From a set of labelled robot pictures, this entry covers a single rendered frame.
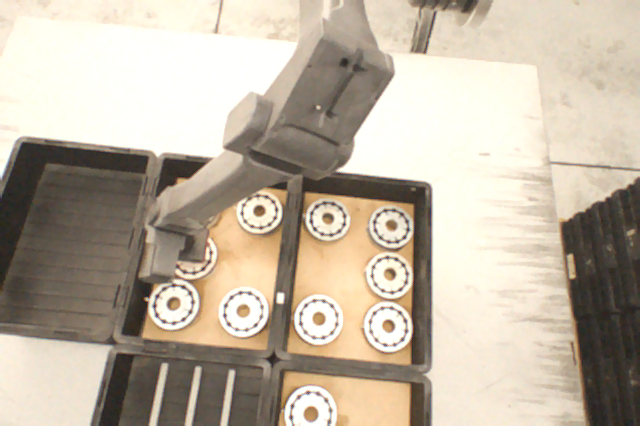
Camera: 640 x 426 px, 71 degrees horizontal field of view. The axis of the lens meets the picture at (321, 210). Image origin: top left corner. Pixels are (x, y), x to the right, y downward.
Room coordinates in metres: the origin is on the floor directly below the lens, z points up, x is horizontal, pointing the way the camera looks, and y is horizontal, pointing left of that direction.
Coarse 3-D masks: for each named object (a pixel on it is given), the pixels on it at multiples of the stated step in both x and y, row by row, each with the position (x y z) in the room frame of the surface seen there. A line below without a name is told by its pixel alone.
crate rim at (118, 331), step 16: (160, 160) 0.38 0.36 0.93; (192, 160) 0.39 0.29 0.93; (208, 160) 0.40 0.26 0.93; (160, 176) 0.34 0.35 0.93; (288, 192) 0.36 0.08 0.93; (144, 208) 0.27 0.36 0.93; (288, 208) 0.33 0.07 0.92; (144, 224) 0.23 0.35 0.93; (288, 224) 0.29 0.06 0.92; (144, 240) 0.20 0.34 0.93; (288, 240) 0.26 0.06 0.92; (128, 272) 0.13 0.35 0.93; (128, 288) 0.10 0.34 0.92; (128, 304) 0.08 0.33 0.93; (272, 304) 0.13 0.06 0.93; (272, 320) 0.10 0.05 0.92; (128, 336) 0.02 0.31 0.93; (272, 336) 0.07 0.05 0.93; (208, 352) 0.02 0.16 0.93; (224, 352) 0.02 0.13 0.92; (240, 352) 0.03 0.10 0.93; (256, 352) 0.03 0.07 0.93; (272, 352) 0.04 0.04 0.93
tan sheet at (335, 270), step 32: (352, 224) 0.35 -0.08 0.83; (320, 256) 0.26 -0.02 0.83; (352, 256) 0.28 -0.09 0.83; (320, 288) 0.19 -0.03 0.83; (352, 288) 0.21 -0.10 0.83; (320, 320) 0.13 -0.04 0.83; (352, 320) 0.14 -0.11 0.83; (288, 352) 0.05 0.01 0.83; (320, 352) 0.06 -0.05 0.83; (352, 352) 0.07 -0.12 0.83
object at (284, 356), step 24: (432, 192) 0.43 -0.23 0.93; (432, 216) 0.37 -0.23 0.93; (432, 240) 0.32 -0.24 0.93; (288, 264) 0.21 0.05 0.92; (432, 264) 0.27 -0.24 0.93; (288, 288) 0.16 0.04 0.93; (288, 360) 0.03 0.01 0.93; (312, 360) 0.04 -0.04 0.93; (336, 360) 0.05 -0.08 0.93; (360, 360) 0.06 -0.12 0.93
